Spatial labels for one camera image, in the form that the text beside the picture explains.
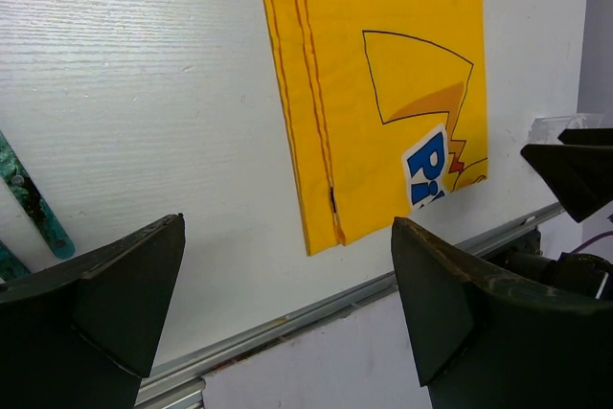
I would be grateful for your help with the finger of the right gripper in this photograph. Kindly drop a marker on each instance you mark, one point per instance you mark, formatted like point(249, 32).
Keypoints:
point(580, 177)
point(586, 136)

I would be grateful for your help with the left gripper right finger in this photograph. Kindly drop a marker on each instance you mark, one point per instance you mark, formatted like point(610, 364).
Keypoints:
point(484, 337)

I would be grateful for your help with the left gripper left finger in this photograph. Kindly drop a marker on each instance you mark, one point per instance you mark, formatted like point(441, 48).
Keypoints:
point(84, 333)

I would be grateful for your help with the yellow pikachu cloth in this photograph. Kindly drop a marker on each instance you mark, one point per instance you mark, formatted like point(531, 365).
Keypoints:
point(385, 107)

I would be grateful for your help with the clear plastic cup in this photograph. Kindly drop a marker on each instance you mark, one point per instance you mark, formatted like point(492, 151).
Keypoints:
point(546, 130)

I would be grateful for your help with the fork with teal handle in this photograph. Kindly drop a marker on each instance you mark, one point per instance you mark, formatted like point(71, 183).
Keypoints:
point(11, 267)

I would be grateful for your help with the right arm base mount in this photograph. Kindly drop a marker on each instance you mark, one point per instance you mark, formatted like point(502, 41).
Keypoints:
point(578, 273)

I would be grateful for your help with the knife with teal handle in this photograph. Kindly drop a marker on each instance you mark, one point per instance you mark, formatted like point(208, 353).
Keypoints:
point(36, 208)

